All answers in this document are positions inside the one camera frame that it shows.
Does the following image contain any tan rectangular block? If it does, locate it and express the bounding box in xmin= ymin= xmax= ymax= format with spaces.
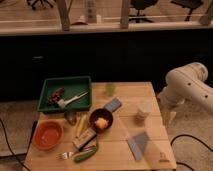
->
xmin=73 ymin=128 xmax=96 ymax=149

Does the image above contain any translucent green cup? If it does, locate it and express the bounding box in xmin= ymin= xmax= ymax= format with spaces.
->
xmin=105 ymin=83 xmax=115 ymax=97

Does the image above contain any orange bowl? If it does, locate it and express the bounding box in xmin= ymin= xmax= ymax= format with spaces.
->
xmin=33 ymin=121 xmax=63 ymax=150

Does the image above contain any dark bowl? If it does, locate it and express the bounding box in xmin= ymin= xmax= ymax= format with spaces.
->
xmin=89 ymin=108 xmax=113 ymax=133

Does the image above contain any black cable left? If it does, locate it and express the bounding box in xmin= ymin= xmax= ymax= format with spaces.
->
xmin=0 ymin=118 xmax=32 ymax=171

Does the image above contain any blue-grey towel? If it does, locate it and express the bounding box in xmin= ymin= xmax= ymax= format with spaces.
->
xmin=127 ymin=132 xmax=149 ymax=161

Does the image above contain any yellow banana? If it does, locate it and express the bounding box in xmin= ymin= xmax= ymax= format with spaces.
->
xmin=76 ymin=114 xmax=87 ymax=137

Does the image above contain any green cucumber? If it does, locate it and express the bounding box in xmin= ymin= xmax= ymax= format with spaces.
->
xmin=74 ymin=143 xmax=99 ymax=163

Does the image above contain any metal fork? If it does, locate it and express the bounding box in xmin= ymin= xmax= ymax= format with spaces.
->
xmin=56 ymin=149 xmax=88 ymax=161

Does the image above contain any white spatula in tray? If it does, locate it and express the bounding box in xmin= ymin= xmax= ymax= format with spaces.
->
xmin=57 ymin=92 xmax=87 ymax=108

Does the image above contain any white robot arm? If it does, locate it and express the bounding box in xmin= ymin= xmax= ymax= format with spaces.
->
xmin=157 ymin=62 xmax=213 ymax=127

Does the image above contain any black cable right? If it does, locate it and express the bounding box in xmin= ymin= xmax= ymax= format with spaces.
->
xmin=170 ymin=133 xmax=213 ymax=171

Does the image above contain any green plastic tray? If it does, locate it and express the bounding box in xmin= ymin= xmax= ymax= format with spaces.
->
xmin=37 ymin=76 xmax=92 ymax=114

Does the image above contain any white paper cup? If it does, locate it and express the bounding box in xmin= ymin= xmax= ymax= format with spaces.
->
xmin=136 ymin=102 xmax=152 ymax=125

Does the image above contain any black office chair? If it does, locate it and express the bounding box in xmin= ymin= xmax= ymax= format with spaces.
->
xmin=129 ymin=0 xmax=158 ymax=23

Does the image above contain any black cable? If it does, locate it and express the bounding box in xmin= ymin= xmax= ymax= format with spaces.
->
xmin=0 ymin=118 xmax=32 ymax=171
xmin=170 ymin=133 xmax=213 ymax=171

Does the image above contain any yellow food piece in bowl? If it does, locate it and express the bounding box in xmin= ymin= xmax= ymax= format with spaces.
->
xmin=95 ymin=118 xmax=108 ymax=130

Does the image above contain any brown grape cluster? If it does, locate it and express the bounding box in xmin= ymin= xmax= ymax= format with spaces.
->
xmin=47 ymin=88 xmax=64 ymax=105

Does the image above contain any grey metal cup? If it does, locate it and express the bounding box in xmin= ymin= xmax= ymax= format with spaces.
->
xmin=64 ymin=111 xmax=77 ymax=126

